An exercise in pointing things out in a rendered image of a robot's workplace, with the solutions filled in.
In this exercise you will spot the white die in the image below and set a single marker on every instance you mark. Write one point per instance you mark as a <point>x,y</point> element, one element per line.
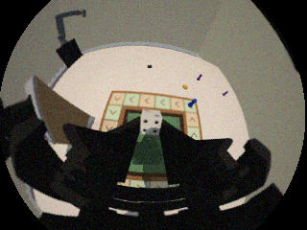
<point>151,121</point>

